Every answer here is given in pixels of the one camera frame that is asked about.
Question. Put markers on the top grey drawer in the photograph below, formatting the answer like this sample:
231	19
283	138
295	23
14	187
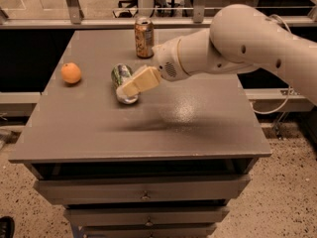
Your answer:
129	190

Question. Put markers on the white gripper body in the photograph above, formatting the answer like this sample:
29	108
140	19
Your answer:
166	59

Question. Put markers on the grey drawer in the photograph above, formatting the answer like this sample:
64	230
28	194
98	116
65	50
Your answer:
159	231
129	190
146	216

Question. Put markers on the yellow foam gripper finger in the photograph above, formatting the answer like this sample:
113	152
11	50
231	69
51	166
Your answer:
135	86
140	72

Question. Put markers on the middle grey drawer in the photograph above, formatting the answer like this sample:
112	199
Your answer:
146	216

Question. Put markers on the grey drawer cabinet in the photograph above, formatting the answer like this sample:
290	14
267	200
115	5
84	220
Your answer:
202	126

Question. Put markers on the metal railing frame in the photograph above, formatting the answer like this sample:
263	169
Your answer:
98	14

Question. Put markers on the orange fruit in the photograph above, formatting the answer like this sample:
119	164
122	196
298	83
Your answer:
70	73

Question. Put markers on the bottom grey drawer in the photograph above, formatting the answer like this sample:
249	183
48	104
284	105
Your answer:
159	231

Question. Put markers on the black office chair base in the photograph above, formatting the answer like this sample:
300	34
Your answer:
124	9

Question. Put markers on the orange-gold soda can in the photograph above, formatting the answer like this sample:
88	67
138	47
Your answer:
144	37

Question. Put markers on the green soda can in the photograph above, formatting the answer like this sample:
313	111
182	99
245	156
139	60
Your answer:
119	75

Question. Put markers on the black shoe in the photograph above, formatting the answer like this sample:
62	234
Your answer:
7	227

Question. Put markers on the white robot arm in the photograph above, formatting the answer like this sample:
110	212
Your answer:
240	39

